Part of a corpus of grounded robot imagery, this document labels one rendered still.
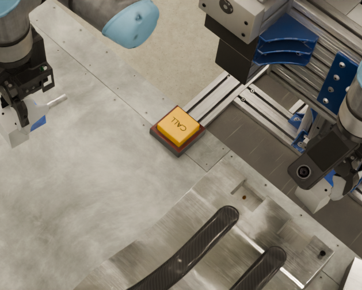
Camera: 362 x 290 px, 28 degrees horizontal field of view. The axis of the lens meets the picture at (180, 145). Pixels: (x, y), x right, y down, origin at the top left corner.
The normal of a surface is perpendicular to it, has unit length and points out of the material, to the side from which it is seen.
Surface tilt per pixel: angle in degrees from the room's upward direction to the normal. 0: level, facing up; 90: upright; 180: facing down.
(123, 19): 41
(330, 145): 31
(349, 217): 0
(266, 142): 0
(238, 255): 3
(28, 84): 90
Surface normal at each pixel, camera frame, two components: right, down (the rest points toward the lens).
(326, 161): -0.32, -0.14
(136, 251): 0.37, -0.71
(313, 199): -0.78, 0.51
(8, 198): 0.07, -0.49
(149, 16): 0.77, 0.59
